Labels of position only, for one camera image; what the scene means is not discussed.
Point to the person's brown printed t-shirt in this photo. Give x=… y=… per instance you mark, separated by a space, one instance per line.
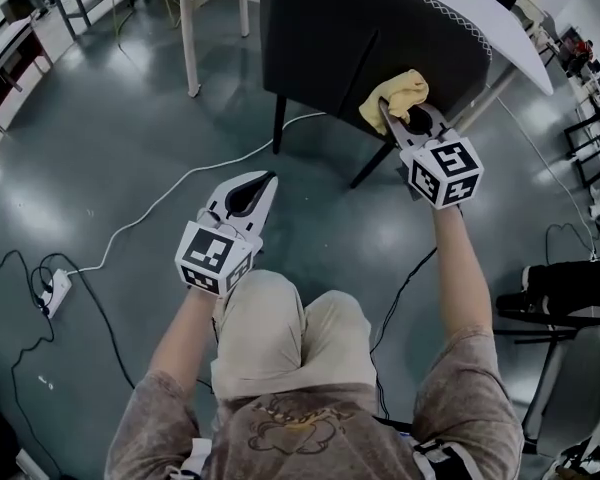
x=305 y=438

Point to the yellow cloth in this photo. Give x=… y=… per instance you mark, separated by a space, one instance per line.
x=405 y=90

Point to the person's left forearm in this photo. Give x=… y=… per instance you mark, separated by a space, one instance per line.
x=180 y=333

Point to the white wooden shelf unit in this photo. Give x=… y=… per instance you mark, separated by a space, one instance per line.
x=2 y=63

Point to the grey chair with black legs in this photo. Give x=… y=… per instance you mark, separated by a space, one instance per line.
x=580 y=393

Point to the white power strip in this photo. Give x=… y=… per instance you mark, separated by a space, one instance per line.
x=57 y=290

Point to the person's beige trousers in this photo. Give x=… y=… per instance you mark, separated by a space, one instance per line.
x=260 y=328

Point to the person's right forearm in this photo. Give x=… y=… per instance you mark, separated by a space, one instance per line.
x=460 y=268

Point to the dark blue chair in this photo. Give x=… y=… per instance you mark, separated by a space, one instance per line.
x=330 y=43

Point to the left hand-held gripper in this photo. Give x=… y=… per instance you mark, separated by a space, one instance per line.
x=210 y=258

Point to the white table with black underside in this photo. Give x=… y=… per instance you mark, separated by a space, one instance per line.
x=505 y=33

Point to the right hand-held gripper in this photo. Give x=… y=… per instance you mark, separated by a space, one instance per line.
x=445 y=173

